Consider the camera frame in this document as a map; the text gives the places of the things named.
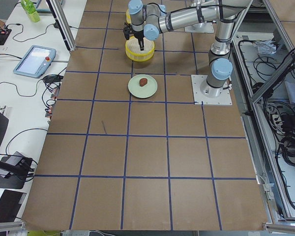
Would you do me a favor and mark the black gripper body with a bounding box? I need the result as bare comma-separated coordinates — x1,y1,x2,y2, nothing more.
123,22,144,42

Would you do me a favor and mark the yellow steamer basket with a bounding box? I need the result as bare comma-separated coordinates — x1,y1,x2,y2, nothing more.
125,36,155,62
126,9,131,24

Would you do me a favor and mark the brown bun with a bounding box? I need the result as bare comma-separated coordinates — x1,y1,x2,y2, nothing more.
139,78,148,87

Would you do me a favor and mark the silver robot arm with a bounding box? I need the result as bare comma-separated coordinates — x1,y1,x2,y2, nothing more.
123,0,252,98

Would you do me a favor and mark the green plate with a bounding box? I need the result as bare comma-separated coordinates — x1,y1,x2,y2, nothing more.
128,74,158,98

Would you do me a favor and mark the teach pendant tablet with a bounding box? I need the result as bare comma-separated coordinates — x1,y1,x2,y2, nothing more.
13,45,57,78

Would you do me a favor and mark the green bottle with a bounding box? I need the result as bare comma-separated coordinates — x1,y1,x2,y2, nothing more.
21,0,40,23

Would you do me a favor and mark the black monitor stand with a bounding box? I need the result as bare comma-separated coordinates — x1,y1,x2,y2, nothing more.
0,152,33,189

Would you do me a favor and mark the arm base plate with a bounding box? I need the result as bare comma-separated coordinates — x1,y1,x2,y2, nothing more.
184,22,214,34
191,75,233,106

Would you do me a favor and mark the aluminium frame post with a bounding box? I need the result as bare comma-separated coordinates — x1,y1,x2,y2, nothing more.
46,0,76,52

